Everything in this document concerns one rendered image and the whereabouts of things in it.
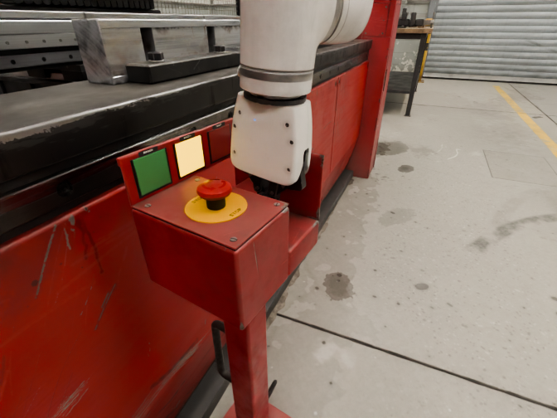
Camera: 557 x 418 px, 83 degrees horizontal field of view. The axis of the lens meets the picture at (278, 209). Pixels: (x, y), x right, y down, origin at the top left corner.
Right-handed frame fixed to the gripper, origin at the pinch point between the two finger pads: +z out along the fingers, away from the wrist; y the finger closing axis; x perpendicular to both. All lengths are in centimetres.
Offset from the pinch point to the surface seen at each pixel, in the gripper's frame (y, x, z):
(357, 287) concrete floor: 6, 68, 74
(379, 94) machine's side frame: -30, 174, 19
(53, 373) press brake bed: -13.6, -27.9, 17.5
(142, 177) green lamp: -9.5, -13.0, -6.2
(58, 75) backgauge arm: -69, 10, -5
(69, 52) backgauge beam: -59, 9, -12
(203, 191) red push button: -1.3, -11.6, -6.6
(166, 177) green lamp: -9.4, -9.8, -4.9
